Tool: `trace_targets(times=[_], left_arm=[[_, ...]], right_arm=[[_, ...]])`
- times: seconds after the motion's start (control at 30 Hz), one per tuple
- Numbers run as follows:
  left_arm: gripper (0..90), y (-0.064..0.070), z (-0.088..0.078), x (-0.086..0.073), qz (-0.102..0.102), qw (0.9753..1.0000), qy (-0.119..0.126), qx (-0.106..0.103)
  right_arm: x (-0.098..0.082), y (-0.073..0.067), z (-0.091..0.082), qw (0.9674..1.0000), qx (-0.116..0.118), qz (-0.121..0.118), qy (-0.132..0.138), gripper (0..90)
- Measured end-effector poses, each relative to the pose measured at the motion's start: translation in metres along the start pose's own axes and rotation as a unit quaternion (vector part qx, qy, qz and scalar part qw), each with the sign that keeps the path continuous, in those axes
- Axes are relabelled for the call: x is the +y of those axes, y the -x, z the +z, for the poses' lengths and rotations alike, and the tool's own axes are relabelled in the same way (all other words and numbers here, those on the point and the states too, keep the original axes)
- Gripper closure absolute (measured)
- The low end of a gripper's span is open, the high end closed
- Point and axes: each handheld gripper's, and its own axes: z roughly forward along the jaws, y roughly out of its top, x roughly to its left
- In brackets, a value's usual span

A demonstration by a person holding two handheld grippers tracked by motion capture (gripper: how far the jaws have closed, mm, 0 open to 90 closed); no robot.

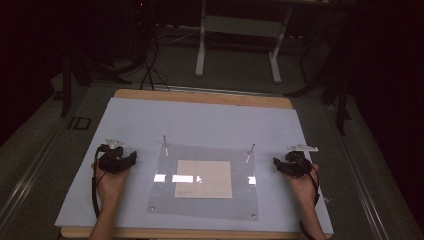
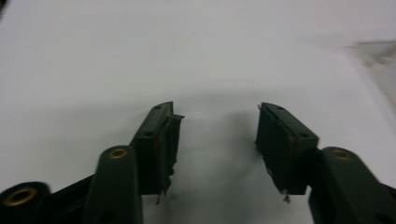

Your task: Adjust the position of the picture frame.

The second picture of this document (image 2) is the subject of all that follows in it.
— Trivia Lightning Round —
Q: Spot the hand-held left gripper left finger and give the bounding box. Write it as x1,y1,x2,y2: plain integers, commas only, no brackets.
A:
129,101,186,205

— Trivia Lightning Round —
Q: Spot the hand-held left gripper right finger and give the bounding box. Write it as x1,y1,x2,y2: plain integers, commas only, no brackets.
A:
254,102,320,204

